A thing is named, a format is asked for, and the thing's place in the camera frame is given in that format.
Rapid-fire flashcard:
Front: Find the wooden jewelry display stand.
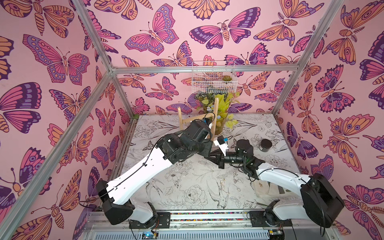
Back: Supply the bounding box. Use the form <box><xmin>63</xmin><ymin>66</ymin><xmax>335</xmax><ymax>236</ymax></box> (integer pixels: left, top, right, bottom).
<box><xmin>177</xmin><ymin>98</ymin><xmax>219</xmax><ymax>141</ymax></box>

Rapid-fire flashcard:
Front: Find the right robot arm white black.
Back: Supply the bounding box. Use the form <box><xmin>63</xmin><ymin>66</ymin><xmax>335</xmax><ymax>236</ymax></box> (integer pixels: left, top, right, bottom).
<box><xmin>207</xmin><ymin>137</ymin><xmax>345</xmax><ymax>229</ymax></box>

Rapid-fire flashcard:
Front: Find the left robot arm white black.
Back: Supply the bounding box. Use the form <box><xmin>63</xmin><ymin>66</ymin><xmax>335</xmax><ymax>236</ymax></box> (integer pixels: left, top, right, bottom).
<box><xmin>96</xmin><ymin>120</ymin><xmax>228</xmax><ymax>228</ymax></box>

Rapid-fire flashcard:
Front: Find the potted green plant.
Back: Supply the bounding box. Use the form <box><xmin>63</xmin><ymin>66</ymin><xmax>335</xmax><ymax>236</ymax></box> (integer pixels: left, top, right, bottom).
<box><xmin>195</xmin><ymin>93</ymin><xmax>237</xmax><ymax>136</ymax></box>

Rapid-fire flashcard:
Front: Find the small black cylinder jar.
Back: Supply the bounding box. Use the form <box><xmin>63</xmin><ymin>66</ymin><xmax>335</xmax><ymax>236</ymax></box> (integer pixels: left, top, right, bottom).
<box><xmin>259</xmin><ymin>139</ymin><xmax>273</xmax><ymax>152</ymax></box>

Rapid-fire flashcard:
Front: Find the beige work glove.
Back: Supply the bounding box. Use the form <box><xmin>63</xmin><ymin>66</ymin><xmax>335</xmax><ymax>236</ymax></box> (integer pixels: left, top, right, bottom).
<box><xmin>252</xmin><ymin>180</ymin><xmax>299</xmax><ymax>199</ymax></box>

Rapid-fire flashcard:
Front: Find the small succulent in basket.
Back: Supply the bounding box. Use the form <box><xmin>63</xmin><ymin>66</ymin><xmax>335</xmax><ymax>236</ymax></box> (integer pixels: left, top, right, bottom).
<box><xmin>222</xmin><ymin>76</ymin><xmax>232</xmax><ymax>82</ymax></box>

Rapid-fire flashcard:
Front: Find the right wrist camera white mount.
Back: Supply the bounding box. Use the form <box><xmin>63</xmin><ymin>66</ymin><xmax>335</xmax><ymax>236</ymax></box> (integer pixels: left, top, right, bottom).
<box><xmin>213</xmin><ymin>136</ymin><xmax>229</xmax><ymax>156</ymax></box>

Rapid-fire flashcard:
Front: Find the white wire basket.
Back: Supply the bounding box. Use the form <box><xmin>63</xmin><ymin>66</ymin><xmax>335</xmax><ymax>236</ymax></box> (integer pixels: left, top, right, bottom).
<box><xmin>190</xmin><ymin>64</ymin><xmax>238</xmax><ymax>94</ymax></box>

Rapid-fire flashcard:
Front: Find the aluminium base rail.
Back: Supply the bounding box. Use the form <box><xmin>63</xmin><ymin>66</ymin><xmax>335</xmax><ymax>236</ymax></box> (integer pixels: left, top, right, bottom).
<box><xmin>80</xmin><ymin>210</ymin><xmax>343</xmax><ymax>240</ymax></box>

